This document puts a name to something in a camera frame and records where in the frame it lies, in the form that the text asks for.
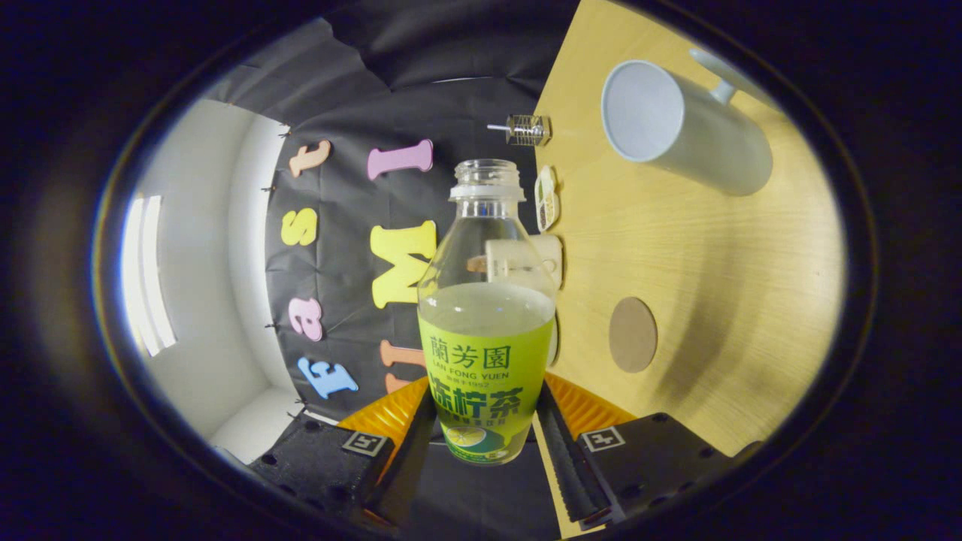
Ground round brown coaster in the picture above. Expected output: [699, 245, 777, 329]
[608, 297, 659, 374]

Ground black backdrop cloth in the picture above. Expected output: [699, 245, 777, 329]
[199, 0, 583, 539]

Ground ceiling light panel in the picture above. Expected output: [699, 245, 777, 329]
[120, 194, 177, 358]

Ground white cup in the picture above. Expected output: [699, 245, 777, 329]
[600, 47, 775, 198]

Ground white toaster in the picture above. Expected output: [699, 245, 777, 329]
[485, 235, 564, 290]

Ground wooden table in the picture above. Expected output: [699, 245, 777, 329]
[531, 0, 848, 539]

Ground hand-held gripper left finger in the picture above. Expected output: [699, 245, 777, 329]
[248, 376, 437, 527]

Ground white divided tray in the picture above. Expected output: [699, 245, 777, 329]
[534, 165, 561, 232]

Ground green label juice bottle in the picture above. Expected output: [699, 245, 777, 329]
[417, 159, 558, 466]

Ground wire mesh holder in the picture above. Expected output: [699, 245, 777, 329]
[505, 114, 552, 147]

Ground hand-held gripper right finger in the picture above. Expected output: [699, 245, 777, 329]
[536, 372, 737, 525]

